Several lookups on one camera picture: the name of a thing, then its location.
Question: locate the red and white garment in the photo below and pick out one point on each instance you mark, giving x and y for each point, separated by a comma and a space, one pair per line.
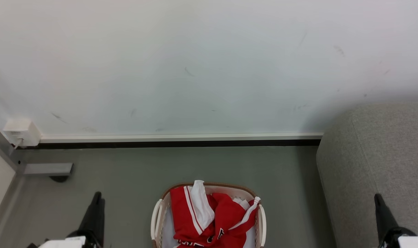
208, 220

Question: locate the white plastic laundry basket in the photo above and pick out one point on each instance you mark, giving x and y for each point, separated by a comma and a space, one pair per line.
157, 220

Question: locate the grey fabric sofa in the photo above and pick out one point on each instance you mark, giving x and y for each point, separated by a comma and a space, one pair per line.
364, 162

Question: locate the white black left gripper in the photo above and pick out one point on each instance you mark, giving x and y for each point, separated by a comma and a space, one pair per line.
69, 242

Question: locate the grey metal frame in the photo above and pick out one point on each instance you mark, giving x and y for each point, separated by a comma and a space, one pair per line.
47, 168

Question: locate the black caster wheel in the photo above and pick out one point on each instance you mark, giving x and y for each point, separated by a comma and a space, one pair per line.
59, 178

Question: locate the white wall power box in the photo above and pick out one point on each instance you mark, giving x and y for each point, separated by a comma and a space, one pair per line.
22, 131

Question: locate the white and black baseboard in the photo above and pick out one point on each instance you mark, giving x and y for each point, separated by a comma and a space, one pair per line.
181, 139

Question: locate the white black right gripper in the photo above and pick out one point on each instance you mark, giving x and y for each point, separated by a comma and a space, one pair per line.
407, 240

